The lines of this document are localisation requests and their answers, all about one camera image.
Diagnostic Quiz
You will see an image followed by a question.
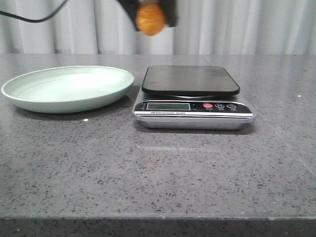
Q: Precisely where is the pale green round plate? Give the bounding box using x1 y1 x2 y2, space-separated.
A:
1 66 134 114

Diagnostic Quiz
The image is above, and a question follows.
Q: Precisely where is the black cable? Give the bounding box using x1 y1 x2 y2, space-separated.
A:
0 0 67 24

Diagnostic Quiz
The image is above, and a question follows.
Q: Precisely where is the white pleated curtain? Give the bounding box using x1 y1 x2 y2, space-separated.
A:
0 0 316 55

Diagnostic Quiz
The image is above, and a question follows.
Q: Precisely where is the black silver kitchen scale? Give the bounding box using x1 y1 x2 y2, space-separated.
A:
132 66 256 130

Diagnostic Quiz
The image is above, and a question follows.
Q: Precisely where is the orange corn cob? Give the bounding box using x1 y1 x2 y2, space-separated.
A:
135 0 166 36

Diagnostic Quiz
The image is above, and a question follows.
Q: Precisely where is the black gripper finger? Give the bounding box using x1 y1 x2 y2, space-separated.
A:
118 0 139 31
159 0 178 27

